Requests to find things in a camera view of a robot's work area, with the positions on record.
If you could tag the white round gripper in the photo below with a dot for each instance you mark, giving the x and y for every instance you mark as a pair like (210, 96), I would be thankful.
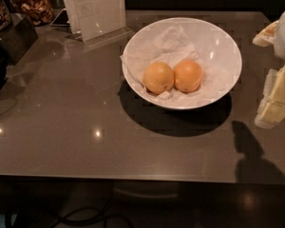
(272, 107)

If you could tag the orange fruit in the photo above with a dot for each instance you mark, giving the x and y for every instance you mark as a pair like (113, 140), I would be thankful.
(158, 77)
(188, 75)

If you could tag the white ceramic bowl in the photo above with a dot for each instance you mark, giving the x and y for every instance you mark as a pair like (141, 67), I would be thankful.
(221, 51)

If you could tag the white paper napkin liner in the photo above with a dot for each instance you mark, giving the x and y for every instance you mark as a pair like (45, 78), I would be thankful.
(167, 46)

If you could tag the clear acrylic sign holder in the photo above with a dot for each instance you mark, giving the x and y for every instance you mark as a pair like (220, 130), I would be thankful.
(97, 22)

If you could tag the dark smartphone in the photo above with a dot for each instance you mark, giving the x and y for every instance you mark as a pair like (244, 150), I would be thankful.
(61, 20)

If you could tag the glass jar of snacks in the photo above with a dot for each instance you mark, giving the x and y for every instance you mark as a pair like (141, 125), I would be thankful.
(40, 11)

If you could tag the dark wooden box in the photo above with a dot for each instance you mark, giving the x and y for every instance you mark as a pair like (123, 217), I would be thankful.
(17, 38)

